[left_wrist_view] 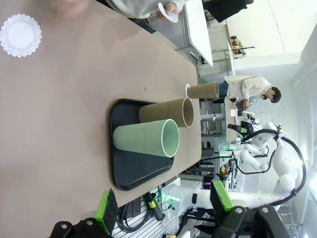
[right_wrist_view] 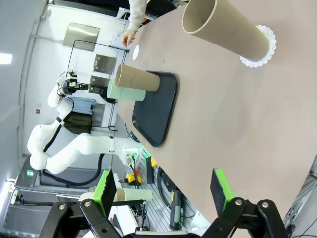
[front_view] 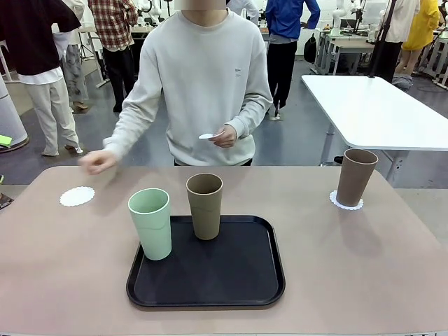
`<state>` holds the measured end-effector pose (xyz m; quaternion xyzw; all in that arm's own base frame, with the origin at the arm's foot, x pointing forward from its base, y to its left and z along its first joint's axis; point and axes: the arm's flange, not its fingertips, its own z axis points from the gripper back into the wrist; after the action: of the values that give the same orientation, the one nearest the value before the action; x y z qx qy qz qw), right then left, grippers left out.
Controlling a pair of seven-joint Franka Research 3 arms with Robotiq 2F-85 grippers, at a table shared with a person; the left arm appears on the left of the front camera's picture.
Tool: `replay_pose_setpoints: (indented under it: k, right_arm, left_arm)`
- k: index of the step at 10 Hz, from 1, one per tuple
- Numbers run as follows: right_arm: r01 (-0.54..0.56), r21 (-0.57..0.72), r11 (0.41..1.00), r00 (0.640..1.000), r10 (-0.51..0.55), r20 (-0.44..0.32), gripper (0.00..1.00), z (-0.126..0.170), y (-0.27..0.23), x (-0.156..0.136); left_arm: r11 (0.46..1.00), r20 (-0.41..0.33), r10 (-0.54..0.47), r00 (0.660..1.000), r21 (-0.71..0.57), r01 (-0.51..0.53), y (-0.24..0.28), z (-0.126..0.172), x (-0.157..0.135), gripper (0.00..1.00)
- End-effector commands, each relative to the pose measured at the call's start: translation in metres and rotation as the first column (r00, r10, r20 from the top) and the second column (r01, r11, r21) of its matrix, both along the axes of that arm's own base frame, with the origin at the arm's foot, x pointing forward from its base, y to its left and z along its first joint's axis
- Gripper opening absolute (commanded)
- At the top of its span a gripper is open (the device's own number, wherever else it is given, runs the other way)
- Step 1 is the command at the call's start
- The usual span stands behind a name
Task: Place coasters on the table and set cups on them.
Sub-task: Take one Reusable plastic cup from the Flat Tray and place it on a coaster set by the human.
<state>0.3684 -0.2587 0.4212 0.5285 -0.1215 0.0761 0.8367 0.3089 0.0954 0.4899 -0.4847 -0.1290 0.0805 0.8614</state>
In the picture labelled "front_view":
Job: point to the person's right forearm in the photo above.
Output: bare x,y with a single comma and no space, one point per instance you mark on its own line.
122,133

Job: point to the white cylindrical pedestal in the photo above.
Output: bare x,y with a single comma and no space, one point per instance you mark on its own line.
8,115

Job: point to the person in cream top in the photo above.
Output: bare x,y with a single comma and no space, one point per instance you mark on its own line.
399,21

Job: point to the person in white shirt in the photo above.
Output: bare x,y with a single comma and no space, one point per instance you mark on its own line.
246,8

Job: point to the black plastic tray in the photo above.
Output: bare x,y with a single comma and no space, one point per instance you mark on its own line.
210,276

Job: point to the person in yellow coat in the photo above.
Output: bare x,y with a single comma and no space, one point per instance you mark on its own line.
421,31

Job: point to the person in blue jacket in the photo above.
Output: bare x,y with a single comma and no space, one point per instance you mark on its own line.
287,21

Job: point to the white scalloped paper coaster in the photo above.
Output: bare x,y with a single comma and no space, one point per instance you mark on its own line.
206,136
350,208
77,197

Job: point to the black backpack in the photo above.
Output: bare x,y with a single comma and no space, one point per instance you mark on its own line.
309,49

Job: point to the person's left hand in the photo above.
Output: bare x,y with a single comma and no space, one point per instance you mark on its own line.
227,137

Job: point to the light green cup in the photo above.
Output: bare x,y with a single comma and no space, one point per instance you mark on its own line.
154,238

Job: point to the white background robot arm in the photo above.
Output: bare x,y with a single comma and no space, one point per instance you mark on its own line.
152,12
337,17

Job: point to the large white table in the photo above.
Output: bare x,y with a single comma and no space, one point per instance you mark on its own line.
378,112

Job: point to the dark patterned object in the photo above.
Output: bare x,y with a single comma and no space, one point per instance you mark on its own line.
4,201

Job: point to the green paper sheet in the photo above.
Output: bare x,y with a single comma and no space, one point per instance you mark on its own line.
5,140

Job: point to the brown cup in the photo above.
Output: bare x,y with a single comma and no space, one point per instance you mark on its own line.
355,182
204,224

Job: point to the person in marbled grey trousers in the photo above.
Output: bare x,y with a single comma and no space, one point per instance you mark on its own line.
73,70

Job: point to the grey cloth bundle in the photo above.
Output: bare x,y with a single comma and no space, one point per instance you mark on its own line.
402,82

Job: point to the person in plaid shirt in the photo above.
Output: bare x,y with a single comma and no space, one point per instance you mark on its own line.
112,24

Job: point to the person in black shirt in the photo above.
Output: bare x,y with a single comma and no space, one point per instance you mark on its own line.
31,35

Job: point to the black caster wheel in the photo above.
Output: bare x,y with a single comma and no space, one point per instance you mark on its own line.
337,160

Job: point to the person in grey sweatshirt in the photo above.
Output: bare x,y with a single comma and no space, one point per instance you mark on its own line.
206,70

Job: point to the person's left forearm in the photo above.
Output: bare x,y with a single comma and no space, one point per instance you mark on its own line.
250,117

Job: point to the person's right hand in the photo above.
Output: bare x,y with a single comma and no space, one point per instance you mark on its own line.
96,162

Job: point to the grey metal desk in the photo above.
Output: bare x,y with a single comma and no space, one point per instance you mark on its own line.
350,46

